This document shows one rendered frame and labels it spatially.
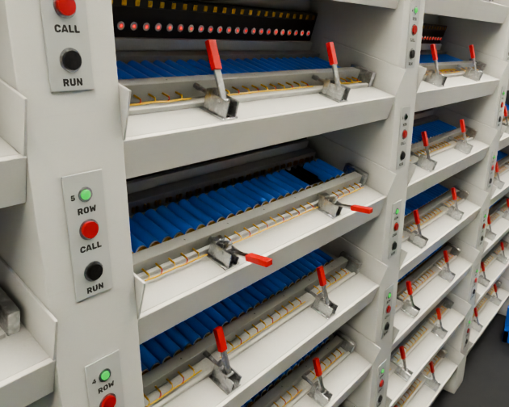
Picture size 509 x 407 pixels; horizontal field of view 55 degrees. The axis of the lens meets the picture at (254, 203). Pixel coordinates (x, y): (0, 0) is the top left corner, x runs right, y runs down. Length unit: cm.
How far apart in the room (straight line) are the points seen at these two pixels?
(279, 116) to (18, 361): 42
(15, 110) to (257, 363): 53
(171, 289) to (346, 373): 61
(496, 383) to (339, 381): 110
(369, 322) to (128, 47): 75
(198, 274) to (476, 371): 165
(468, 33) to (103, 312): 138
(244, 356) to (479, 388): 138
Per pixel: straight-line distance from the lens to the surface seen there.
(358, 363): 116
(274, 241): 73
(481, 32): 165
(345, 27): 102
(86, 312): 51
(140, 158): 51
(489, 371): 218
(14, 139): 45
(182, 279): 62
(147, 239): 64
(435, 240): 135
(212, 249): 66
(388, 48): 98
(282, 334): 86
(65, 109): 46
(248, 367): 79
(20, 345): 53
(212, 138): 58
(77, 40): 46
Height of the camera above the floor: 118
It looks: 18 degrees down
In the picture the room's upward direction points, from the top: straight up
